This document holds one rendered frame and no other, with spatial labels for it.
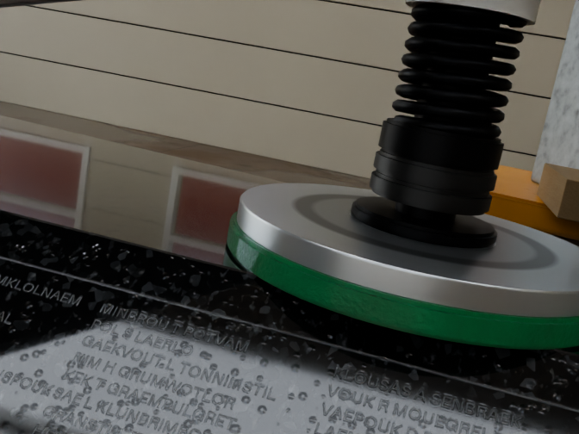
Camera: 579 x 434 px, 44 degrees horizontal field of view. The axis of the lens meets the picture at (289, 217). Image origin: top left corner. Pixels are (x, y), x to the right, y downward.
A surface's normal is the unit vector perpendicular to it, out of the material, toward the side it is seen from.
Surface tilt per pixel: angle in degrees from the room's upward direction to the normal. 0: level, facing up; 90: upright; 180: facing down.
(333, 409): 45
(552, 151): 90
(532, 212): 90
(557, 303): 90
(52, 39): 90
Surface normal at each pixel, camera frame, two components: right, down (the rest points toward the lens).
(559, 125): -0.97, -0.13
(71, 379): -0.06, -0.57
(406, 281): -0.20, 0.18
